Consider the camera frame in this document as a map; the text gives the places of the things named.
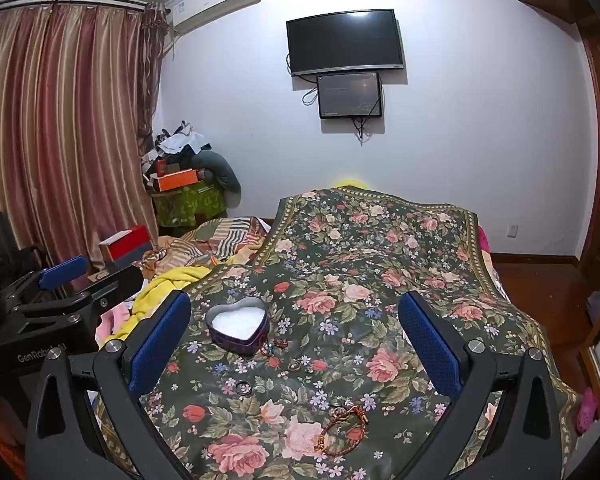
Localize black wall television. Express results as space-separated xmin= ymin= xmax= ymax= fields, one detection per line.
xmin=286 ymin=8 xmax=406 ymax=77

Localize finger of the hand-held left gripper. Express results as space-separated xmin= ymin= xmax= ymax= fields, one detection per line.
xmin=17 ymin=266 xmax=144 ymax=331
xmin=0 ymin=256 xmax=88 ymax=311

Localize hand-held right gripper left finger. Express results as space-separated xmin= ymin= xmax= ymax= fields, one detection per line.
xmin=25 ymin=291 xmax=193 ymax=480

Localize white curtain rail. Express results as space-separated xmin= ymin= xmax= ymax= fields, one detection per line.
xmin=0 ymin=0 xmax=146 ymax=13

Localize pink shoe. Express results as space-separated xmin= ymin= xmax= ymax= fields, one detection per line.
xmin=575 ymin=387 xmax=598 ymax=433

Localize striped pink curtain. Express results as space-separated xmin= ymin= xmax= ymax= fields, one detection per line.
xmin=0 ymin=2 xmax=168 ymax=281

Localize green cloth-covered cabinet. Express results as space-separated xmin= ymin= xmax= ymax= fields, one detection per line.
xmin=152 ymin=182 xmax=228 ymax=228

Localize striped blanket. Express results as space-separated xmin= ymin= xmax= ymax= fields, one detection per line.
xmin=145 ymin=216 xmax=273 ymax=281

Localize small black monitor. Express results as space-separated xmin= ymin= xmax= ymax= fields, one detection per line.
xmin=316 ymin=72 xmax=384 ymax=120

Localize heart-shaped metal tin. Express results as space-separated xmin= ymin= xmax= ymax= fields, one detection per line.
xmin=205 ymin=296 xmax=270 ymax=358

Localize red and white box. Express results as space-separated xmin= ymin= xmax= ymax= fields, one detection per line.
xmin=98 ymin=226 xmax=151 ymax=268

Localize pile of clothes and bags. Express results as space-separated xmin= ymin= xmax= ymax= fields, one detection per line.
xmin=140 ymin=120 xmax=216 ymax=176

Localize brown beaded bracelet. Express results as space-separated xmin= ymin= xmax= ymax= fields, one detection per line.
xmin=314 ymin=402 xmax=368 ymax=457

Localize white air conditioner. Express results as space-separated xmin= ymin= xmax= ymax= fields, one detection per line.
xmin=165 ymin=0 xmax=262 ymax=36

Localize floral blanket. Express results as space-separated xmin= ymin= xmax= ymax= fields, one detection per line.
xmin=92 ymin=186 xmax=581 ymax=480

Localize orange box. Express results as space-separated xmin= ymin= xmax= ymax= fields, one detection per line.
xmin=156 ymin=170 xmax=201 ymax=192

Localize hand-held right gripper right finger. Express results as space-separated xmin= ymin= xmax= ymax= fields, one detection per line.
xmin=397 ymin=291 xmax=578 ymax=480

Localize pink cloth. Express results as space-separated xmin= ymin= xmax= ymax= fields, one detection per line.
xmin=96 ymin=305 xmax=136 ymax=346

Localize yellow blanket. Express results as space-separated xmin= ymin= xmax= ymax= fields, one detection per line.
xmin=112 ymin=266 xmax=216 ymax=341

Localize dark chair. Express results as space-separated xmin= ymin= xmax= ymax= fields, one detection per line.
xmin=0 ymin=210 xmax=48 ymax=286

